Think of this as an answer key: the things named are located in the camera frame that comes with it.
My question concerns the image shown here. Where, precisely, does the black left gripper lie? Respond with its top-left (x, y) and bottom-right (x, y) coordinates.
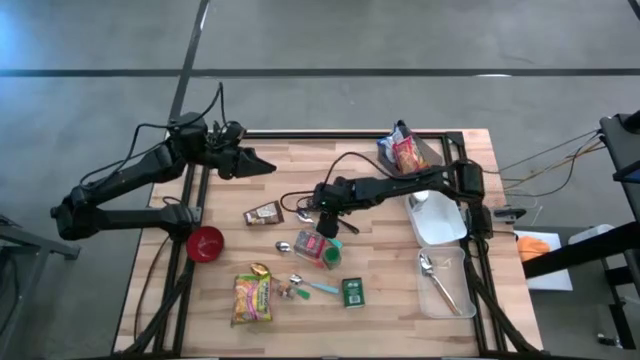
top-left (212, 142), bottom-right (278, 181)

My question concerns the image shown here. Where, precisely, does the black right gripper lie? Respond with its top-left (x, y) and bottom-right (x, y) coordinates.
top-left (312, 180), bottom-right (354, 240)

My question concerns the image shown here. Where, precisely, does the red patterned spice tin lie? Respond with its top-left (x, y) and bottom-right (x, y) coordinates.
top-left (293, 228), bottom-right (330, 270)

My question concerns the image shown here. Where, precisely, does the brown snack packet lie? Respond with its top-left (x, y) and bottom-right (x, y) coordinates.
top-left (242, 199), bottom-right (286, 227)

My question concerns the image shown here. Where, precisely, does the blue-handled spoon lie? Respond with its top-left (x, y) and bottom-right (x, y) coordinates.
top-left (288, 273), bottom-right (341, 296)

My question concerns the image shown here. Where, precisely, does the white-lidded spice jar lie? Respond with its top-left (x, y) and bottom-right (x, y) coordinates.
top-left (407, 189), bottom-right (431, 212)

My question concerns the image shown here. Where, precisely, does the blue white snack packet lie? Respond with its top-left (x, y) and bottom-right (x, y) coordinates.
top-left (376, 121), bottom-right (409, 165)

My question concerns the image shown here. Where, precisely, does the plain steel spoon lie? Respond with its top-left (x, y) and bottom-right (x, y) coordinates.
top-left (418, 251), bottom-right (464, 317)

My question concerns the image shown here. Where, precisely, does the lime chili ramen packet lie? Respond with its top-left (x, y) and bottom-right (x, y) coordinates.
top-left (230, 271), bottom-right (274, 328)

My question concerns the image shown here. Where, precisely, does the red noodle packet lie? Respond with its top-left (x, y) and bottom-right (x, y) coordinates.
top-left (391, 135), bottom-right (431, 175)

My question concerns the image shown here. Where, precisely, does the green spice tin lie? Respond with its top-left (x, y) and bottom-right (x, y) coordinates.
top-left (341, 276), bottom-right (367, 310)

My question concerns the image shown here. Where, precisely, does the red bowl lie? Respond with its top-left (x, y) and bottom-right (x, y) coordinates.
top-left (185, 225), bottom-right (226, 265)

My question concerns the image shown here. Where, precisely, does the white plastic bin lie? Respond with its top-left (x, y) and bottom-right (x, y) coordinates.
top-left (403, 188), bottom-right (469, 248)

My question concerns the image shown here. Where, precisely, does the dark grey plastic bin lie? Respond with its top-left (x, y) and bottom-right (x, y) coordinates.
top-left (375, 118), bottom-right (445, 180)

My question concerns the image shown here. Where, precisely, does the clear plastic bin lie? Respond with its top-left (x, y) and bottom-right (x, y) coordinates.
top-left (415, 245), bottom-right (478, 320)

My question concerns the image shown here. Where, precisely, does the black clamp device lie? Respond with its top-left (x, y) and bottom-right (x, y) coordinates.
top-left (491, 204), bottom-right (528, 224)

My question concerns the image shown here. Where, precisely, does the orange cloth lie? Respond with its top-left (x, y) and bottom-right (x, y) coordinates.
top-left (515, 235), bottom-right (552, 264)

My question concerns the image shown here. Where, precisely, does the white paper sheet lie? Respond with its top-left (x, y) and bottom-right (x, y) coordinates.
top-left (513, 229), bottom-right (574, 293)

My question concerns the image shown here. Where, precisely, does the grey metal stand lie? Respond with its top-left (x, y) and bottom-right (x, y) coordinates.
top-left (0, 213), bottom-right (82, 351)

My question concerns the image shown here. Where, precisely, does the white plastic container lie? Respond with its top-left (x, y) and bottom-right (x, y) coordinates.
top-left (568, 223), bottom-right (616, 246)

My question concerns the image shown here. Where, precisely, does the black side desk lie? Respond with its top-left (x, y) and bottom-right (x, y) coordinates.
top-left (521, 110), bottom-right (640, 351)

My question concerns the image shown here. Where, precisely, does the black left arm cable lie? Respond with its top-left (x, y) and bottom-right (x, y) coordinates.
top-left (79, 81), bottom-right (247, 187)

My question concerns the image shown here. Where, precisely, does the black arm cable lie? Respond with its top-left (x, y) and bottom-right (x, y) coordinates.
top-left (278, 151), bottom-right (401, 215)
top-left (79, 81), bottom-right (247, 187)

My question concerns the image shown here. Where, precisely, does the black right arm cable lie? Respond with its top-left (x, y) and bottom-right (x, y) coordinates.
top-left (278, 151), bottom-right (401, 215)

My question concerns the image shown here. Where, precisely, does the black rig frame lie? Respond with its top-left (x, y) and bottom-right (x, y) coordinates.
top-left (113, 128), bottom-right (544, 359)

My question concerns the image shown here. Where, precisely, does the grey cable bundle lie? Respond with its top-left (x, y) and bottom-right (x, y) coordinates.
top-left (497, 128), bottom-right (604, 199)

